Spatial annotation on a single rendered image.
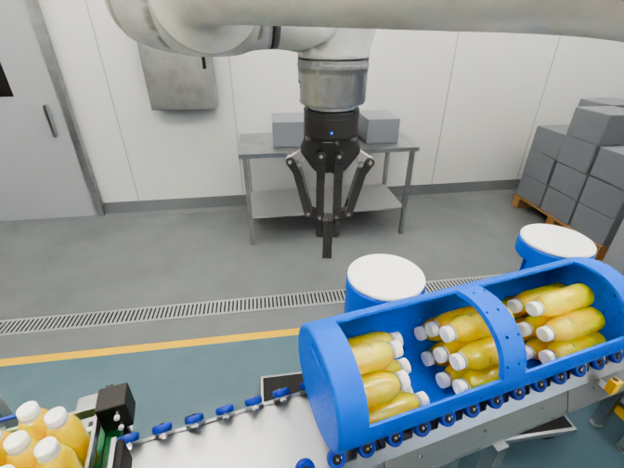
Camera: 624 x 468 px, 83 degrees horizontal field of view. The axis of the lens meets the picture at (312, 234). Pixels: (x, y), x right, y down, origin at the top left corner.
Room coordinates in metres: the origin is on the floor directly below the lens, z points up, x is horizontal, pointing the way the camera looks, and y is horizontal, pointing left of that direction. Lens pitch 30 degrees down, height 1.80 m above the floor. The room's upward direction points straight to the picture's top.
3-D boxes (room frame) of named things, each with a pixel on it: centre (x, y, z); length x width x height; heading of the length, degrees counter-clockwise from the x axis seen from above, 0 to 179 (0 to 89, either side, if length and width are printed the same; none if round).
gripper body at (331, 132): (0.50, -0.03, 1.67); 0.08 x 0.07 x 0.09; 89
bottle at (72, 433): (0.47, 0.55, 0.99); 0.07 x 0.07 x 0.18
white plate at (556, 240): (1.29, -1.04, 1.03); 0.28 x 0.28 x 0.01
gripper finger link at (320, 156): (0.50, -0.01, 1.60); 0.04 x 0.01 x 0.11; 179
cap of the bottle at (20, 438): (0.41, 0.60, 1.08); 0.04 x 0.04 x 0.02
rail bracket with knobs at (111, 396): (0.57, 0.51, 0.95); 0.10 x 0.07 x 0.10; 19
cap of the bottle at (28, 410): (0.48, 0.62, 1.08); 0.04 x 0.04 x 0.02
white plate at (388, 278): (1.04, -0.27, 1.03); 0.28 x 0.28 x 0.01
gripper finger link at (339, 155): (0.50, -0.04, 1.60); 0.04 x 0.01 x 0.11; 179
